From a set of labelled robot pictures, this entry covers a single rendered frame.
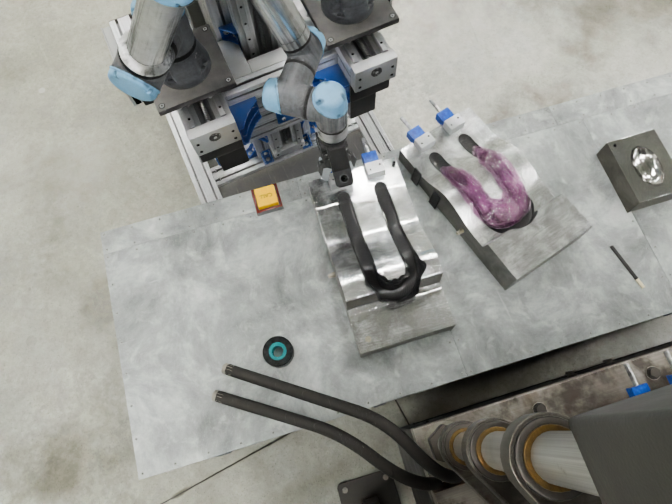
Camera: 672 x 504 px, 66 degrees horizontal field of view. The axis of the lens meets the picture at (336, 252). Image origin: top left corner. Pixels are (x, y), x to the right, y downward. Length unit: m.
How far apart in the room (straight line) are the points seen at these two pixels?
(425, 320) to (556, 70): 1.89
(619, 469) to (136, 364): 1.31
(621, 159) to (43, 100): 2.64
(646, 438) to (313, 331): 1.17
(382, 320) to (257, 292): 0.36
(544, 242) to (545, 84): 1.55
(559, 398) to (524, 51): 1.96
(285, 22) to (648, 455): 1.05
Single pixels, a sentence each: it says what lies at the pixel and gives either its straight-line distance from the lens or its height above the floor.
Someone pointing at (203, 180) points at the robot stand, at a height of 0.23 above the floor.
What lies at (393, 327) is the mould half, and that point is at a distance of 1.37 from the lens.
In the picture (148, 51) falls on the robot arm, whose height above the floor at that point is 1.33.
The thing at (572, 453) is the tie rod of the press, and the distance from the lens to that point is 0.58.
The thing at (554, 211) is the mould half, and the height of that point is 0.91.
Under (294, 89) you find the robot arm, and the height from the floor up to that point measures 1.24.
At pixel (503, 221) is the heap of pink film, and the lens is 1.48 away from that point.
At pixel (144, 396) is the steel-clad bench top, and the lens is 1.51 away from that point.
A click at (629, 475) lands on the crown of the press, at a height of 1.87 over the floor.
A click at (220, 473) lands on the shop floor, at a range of 2.27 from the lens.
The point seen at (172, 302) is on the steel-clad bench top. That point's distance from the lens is 1.53.
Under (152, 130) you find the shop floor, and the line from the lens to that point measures 2.80.
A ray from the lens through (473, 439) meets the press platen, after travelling 0.94.
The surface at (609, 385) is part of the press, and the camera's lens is 1.58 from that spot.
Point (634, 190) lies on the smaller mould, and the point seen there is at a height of 0.87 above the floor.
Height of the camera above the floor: 2.21
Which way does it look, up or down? 71 degrees down
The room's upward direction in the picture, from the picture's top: 6 degrees counter-clockwise
